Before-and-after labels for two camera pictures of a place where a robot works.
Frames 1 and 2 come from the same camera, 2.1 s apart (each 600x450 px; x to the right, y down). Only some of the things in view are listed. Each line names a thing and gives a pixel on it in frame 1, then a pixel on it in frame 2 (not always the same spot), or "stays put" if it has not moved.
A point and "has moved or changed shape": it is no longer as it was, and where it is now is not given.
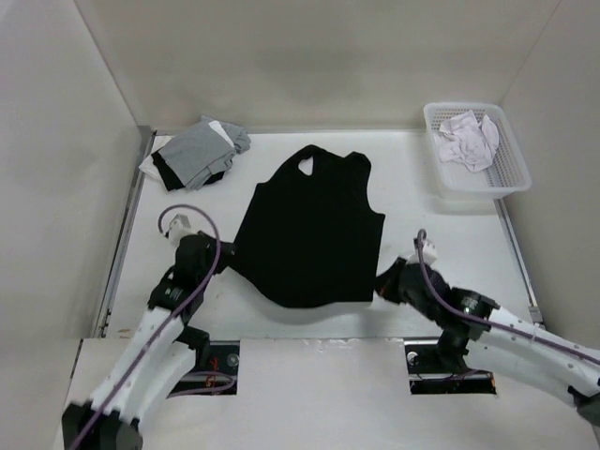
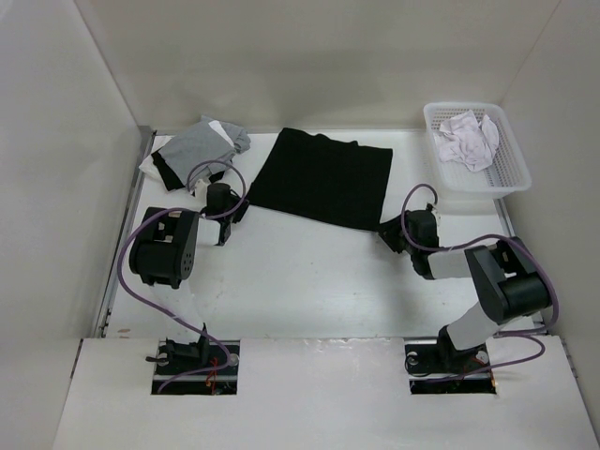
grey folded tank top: x=204 y=151 stays put
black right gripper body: x=393 y=290 → x=396 y=236
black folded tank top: x=171 y=180 stays put
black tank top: x=308 y=236 has moved or changed shape
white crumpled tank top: x=463 y=140 stays put
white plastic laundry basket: x=508 y=172 stays put
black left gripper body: x=206 y=270 → x=237 y=215
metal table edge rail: x=144 y=140 stays put
